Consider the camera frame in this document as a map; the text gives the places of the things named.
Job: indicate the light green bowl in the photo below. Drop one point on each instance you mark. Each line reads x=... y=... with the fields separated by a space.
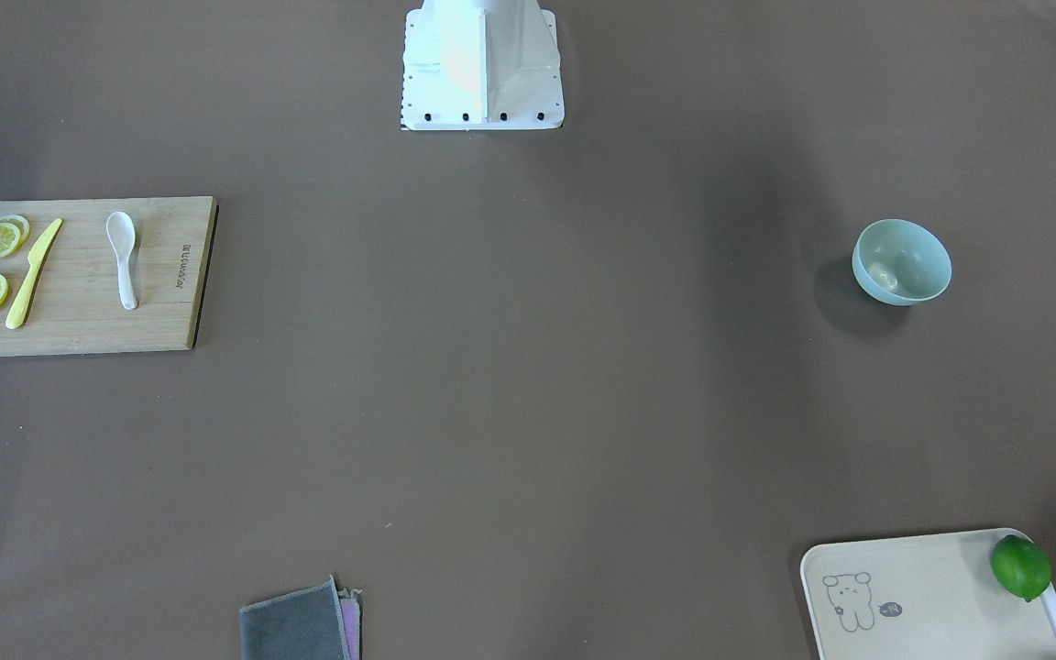
x=898 y=262

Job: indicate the white ceramic spoon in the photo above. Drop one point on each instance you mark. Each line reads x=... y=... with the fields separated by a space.
x=121 y=232

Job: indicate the grey folded cloth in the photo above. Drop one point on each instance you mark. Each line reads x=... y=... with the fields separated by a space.
x=323 y=622

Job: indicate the bamboo cutting board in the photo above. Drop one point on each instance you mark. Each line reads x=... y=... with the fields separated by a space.
x=76 y=306

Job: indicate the cream tray with bear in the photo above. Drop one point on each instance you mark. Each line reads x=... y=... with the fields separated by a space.
x=930 y=596

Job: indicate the yellow plastic knife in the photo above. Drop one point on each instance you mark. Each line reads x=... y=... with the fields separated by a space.
x=17 y=314

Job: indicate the hidden rear lemon slice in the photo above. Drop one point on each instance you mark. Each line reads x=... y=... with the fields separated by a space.
x=21 y=223

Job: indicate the green lime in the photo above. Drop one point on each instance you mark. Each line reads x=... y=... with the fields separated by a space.
x=1021 y=567

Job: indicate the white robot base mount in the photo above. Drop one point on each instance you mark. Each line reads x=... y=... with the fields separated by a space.
x=481 y=66

